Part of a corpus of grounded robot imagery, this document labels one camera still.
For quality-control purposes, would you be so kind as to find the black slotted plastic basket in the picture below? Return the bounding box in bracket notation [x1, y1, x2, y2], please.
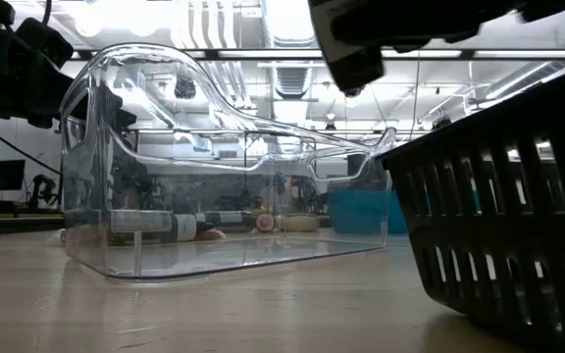
[374, 62, 565, 353]

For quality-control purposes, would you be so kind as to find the teal plastic bin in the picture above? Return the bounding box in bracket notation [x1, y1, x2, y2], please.
[328, 188, 480, 235]

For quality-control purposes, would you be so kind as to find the black ceiling light rail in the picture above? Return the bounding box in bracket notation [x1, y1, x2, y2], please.
[69, 47, 565, 63]

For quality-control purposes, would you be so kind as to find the black computer monitor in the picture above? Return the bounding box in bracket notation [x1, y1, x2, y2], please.
[0, 159, 26, 192]

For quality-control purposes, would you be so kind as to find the silver ceiling air duct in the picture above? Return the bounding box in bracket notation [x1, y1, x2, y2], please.
[261, 0, 319, 99]

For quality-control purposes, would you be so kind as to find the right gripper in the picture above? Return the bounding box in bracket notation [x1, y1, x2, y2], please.
[308, 0, 524, 85]

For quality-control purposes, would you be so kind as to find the clear plastic bin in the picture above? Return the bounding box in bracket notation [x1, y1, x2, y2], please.
[59, 42, 397, 284]

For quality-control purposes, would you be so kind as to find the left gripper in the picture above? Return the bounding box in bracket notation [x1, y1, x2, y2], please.
[0, 17, 138, 132]

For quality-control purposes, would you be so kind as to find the black metal table frame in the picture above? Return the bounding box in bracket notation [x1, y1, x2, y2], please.
[0, 214, 67, 237]

